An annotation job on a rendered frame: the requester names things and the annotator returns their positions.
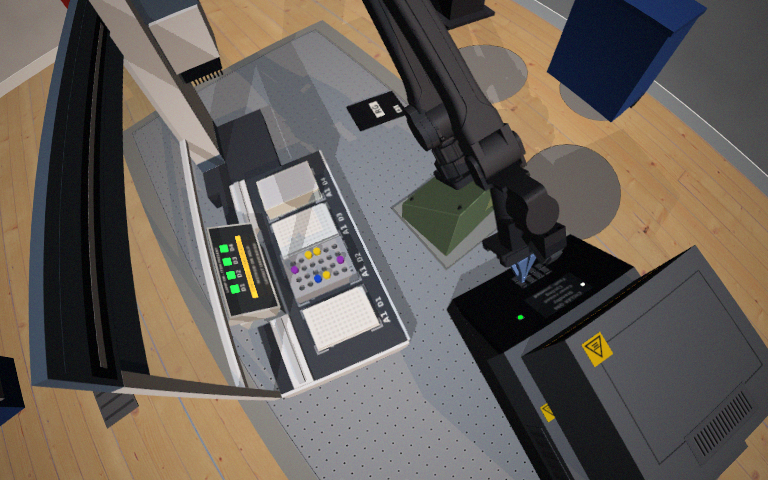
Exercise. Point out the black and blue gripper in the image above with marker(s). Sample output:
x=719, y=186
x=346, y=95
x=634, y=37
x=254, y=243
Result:
x=508, y=258

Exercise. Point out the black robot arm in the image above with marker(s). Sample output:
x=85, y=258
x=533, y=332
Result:
x=442, y=85

